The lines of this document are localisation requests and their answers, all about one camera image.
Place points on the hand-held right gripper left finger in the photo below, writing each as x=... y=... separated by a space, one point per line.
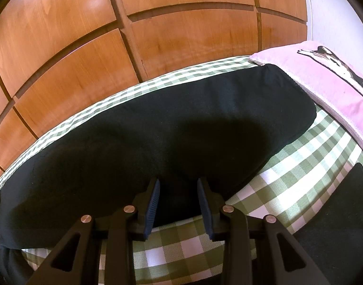
x=151 y=207

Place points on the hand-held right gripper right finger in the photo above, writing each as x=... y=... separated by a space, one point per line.
x=205 y=207

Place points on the black pants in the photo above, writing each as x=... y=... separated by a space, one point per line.
x=140 y=130

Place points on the green checked bed sheet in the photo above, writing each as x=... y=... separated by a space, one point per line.
x=297 y=178

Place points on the dark cloth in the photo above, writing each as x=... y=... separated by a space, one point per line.
x=335 y=231

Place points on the wooden wardrobe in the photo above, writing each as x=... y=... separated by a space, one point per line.
x=169 y=44

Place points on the pink dog print pillow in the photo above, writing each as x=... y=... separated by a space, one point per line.
x=326 y=77

